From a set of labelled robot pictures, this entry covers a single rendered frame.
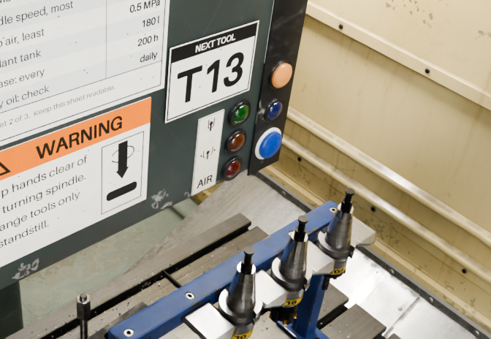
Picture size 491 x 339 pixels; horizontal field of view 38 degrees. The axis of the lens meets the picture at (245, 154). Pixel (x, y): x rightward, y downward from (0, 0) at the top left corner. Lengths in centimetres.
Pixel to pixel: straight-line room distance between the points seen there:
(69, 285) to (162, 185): 133
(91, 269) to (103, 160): 143
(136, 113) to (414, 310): 119
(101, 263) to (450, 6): 114
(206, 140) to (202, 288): 45
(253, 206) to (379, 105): 48
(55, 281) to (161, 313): 96
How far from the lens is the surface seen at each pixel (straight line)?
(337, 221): 115
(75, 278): 197
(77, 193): 58
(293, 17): 66
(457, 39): 140
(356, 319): 152
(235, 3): 59
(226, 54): 61
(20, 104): 50
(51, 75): 50
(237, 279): 101
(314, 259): 116
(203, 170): 67
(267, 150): 71
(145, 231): 210
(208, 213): 186
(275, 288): 110
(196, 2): 56
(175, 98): 59
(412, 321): 167
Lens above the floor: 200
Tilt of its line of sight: 36 degrees down
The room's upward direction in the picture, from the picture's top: 9 degrees clockwise
